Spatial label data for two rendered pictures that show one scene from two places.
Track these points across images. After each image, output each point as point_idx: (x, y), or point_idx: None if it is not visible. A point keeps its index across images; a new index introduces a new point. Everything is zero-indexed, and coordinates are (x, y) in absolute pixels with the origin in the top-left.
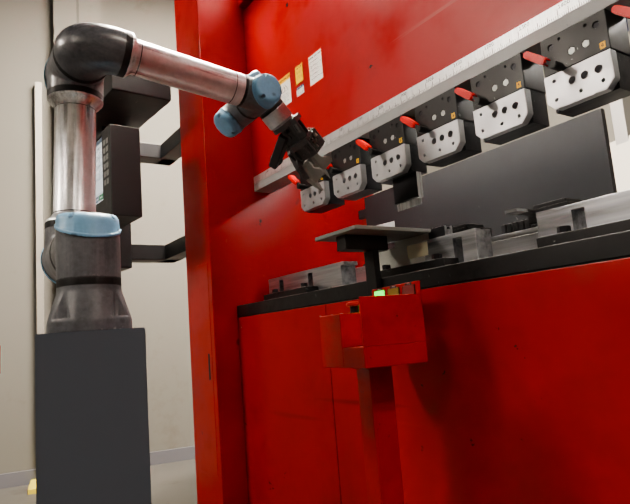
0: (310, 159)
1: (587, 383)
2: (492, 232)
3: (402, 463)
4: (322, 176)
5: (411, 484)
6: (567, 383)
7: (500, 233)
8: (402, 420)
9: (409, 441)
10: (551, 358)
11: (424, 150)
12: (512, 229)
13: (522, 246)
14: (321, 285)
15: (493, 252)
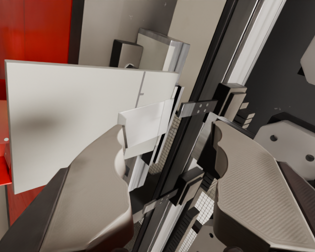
0: (226, 240)
1: (32, 198)
2: (284, 77)
3: (12, 43)
4: (212, 126)
5: (9, 47)
6: (32, 190)
7: (276, 85)
8: (21, 57)
9: (17, 58)
10: (36, 194)
11: (217, 242)
12: (238, 121)
13: (183, 148)
14: None
15: (193, 123)
